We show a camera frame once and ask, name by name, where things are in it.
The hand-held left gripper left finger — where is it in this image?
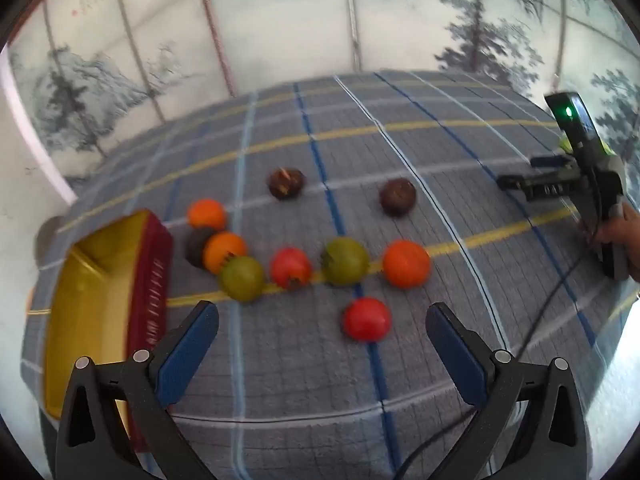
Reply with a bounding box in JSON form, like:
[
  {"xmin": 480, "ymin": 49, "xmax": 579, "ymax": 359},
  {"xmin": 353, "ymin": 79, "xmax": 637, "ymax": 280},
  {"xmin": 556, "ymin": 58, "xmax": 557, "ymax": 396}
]
[{"xmin": 55, "ymin": 300, "xmax": 220, "ymax": 480}]

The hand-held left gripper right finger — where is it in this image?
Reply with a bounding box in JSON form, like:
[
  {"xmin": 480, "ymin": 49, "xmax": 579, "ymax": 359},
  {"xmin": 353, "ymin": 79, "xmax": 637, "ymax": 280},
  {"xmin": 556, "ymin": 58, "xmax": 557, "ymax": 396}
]
[{"xmin": 426, "ymin": 302, "xmax": 588, "ymax": 480}]

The green persimmon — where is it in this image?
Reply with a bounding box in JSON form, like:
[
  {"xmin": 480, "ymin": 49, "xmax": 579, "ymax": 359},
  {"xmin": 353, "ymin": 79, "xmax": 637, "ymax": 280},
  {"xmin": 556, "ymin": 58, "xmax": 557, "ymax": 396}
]
[
  {"xmin": 219, "ymin": 256, "xmax": 266, "ymax": 303},
  {"xmin": 321, "ymin": 237, "xmax": 371, "ymax": 287}
]

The dark purple mangosteen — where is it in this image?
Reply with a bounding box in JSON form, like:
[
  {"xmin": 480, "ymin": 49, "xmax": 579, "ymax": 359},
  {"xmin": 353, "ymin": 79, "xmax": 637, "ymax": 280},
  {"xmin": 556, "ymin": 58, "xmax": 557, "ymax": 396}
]
[
  {"xmin": 378, "ymin": 178, "xmax": 417, "ymax": 218},
  {"xmin": 185, "ymin": 227, "xmax": 217, "ymax": 270}
]

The red tomato front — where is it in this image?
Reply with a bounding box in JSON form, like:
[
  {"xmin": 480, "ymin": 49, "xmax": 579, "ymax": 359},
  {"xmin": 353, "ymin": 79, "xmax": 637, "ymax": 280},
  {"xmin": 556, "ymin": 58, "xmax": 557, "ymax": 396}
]
[{"xmin": 342, "ymin": 297, "xmax": 392, "ymax": 343}]

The orange persimmon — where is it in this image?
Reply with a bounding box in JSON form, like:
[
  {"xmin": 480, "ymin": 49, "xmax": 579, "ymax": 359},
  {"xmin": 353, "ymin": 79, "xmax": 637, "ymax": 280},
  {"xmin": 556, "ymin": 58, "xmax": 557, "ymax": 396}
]
[{"xmin": 202, "ymin": 231, "xmax": 249, "ymax": 276}]

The red and gold tin box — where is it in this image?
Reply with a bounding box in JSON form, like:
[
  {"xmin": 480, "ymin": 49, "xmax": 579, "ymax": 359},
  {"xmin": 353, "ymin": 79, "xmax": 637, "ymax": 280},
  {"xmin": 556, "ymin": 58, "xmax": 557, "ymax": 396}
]
[{"xmin": 42, "ymin": 210, "xmax": 175, "ymax": 453}]

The large orange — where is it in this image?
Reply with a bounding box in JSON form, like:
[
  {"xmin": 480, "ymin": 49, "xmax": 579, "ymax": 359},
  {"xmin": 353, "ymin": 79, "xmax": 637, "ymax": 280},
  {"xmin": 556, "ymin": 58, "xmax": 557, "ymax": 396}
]
[{"xmin": 382, "ymin": 240, "xmax": 432, "ymax": 290}]

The small orange tangerine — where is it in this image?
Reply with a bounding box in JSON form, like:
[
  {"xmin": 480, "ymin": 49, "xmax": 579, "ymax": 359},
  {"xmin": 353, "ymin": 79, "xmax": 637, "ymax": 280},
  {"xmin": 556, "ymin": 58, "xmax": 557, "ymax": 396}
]
[{"xmin": 187, "ymin": 199, "xmax": 228, "ymax": 232}]

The dark brown mangosteen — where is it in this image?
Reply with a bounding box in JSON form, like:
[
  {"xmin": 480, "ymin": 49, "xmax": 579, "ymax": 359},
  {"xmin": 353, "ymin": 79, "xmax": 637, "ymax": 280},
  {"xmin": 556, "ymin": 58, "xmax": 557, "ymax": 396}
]
[{"xmin": 268, "ymin": 167, "xmax": 307, "ymax": 201}]

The person's right hand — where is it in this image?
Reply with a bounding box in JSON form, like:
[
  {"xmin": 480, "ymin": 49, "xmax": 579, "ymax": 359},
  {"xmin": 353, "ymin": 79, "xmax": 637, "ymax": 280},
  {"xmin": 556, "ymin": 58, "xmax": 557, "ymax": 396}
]
[{"xmin": 594, "ymin": 206, "xmax": 640, "ymax": 282}]

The blue plaid tablecloth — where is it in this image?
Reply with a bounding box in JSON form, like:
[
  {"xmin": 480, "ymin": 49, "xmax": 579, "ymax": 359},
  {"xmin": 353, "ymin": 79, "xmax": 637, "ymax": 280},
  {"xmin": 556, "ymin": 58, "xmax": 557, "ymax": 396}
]
[{"xmin": 20, "ymin": 72, "xmax": 640, "ymax": 480}]

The landscape painted folding screen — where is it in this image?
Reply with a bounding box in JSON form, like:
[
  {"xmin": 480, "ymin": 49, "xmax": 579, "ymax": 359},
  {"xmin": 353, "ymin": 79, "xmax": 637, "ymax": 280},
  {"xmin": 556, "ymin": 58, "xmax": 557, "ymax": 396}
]
[{"xmin": 10, "ymin": 0, "xmax": 640, "ymax": 186}]

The black cable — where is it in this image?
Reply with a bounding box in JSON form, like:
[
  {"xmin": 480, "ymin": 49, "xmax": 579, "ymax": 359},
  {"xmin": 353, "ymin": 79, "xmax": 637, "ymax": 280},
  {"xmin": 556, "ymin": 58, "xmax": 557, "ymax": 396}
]
[{"xmin": 395, "ymin": 220, "xmax": 608, "ymax": 480}]

